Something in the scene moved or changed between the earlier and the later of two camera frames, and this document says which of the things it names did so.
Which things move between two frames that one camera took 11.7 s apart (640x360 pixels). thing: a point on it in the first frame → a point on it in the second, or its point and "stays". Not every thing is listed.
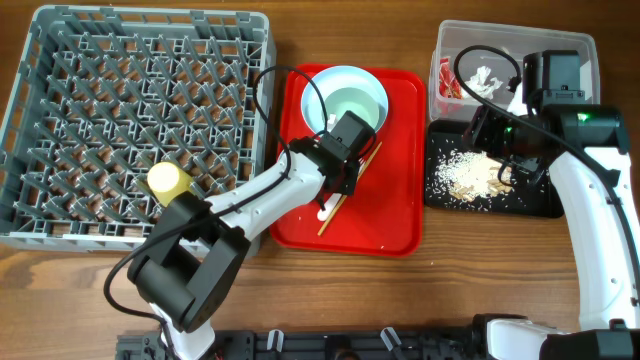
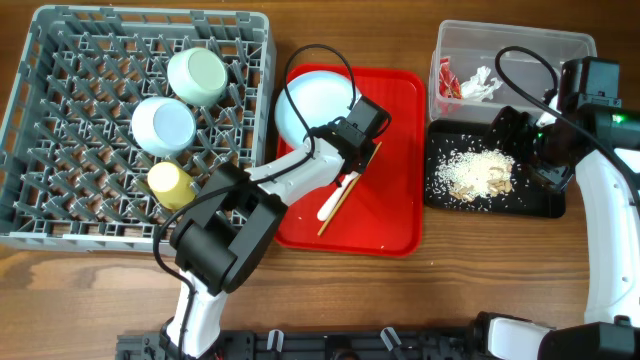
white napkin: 481,86 stays
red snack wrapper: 449,84 stays
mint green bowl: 355,101 → 197,76
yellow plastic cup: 167,180 stays
